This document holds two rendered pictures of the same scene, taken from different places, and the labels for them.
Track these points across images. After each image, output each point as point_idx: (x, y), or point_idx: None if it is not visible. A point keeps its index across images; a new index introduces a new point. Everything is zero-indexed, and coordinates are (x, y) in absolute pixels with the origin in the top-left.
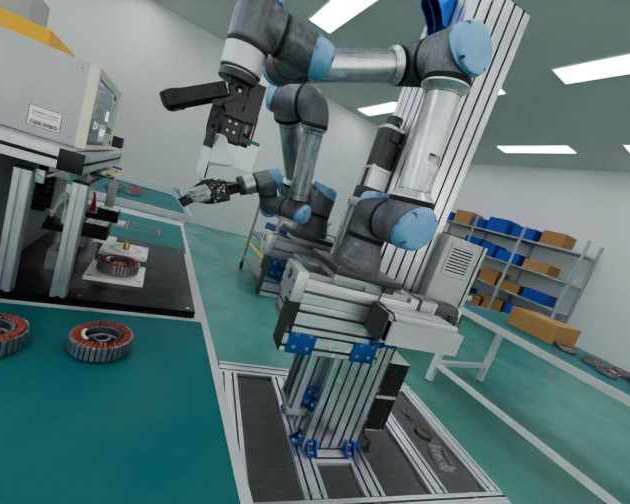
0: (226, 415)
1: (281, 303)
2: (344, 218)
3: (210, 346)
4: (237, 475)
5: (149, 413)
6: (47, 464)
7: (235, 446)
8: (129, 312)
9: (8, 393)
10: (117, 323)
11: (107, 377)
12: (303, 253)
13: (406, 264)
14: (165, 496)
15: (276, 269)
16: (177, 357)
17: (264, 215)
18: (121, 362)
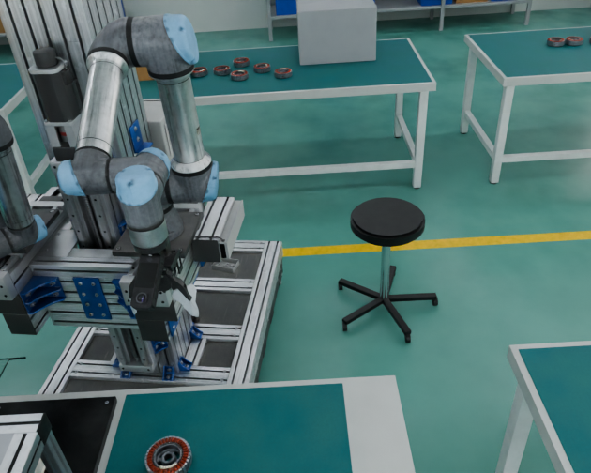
0: (254, 385)
1: (69, 314)
2: None
3: (170, 389)
4: (298, 384)
5: (248, 424)
6: (280, 463)
7: (280, 383)
8: (103, 452)
9: None
10: (151, 448)
11: (209, 451)
12: (35, 253)
13: None
14: (305, 414)
15: (37, 297)
16: (187, 412)
17: None
18: (190, 446)
